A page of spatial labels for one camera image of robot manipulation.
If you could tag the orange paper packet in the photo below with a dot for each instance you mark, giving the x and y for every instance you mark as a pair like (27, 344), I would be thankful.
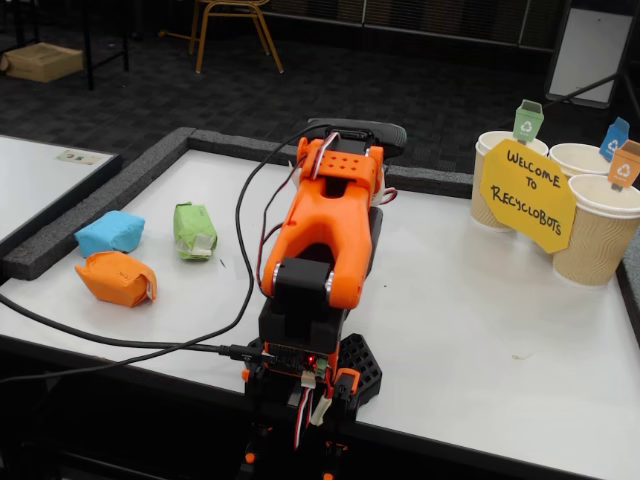
(115, 280)

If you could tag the black honeycomb robot base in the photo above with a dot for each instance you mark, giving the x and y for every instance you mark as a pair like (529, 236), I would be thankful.
(360, 365)

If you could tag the black orange table clamp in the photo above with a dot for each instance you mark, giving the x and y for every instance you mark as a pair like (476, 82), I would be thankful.
(345, 385)
(252, 400)

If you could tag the paper cup with orange tag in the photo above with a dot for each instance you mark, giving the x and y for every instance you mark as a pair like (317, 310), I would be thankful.
(595, 250)

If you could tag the yellow welcome sign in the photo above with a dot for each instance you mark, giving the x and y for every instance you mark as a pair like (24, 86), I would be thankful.
(530, 210)

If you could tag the brown cardboard box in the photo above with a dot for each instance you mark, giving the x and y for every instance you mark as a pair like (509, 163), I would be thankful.
(45, 62)

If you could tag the white panel with dark frame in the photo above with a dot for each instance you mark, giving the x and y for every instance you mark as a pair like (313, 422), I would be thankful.
(585, 55)

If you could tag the dark grey foam strip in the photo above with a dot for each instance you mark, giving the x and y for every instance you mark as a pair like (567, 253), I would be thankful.
(225, 141)
(631, 285)
(430, 180)
(60, 237)

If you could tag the paper cup with blue tag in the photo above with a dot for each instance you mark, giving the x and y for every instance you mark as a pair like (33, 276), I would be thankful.
(575, 157)

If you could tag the orange framed controller board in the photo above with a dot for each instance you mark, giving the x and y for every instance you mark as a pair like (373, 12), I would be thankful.
(295, 360)

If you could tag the orange recycling bin tag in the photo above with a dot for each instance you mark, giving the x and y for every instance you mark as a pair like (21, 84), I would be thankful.
(625, 167)

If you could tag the paper cup with green tag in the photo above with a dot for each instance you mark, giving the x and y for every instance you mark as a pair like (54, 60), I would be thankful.
(487, 200)

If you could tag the small paper label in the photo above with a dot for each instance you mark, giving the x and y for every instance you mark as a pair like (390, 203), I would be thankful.
(77, 157)

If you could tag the thin black stand rod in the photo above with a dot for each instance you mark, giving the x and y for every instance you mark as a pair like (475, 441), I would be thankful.
(582, 90)

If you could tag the black metal table frame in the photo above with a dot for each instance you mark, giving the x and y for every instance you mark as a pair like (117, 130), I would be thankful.
(89, 60)

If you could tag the blue recycling bin tag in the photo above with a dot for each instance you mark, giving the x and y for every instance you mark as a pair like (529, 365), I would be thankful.
(612, 142)

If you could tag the black framed whiteboard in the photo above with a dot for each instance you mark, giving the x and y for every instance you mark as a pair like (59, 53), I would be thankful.
(30, 190)

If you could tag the green recycling bin tag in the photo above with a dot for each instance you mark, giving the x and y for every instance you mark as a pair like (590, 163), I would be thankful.
(526, 125)

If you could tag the green paper packet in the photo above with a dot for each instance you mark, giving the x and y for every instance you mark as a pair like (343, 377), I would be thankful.
(192, 230)

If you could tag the blue paper packet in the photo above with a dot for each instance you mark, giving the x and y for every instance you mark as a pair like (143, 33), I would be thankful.
(110, 232)

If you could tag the orange and black robot arm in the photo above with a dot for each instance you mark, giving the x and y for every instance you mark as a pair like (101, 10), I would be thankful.
(320, 225)

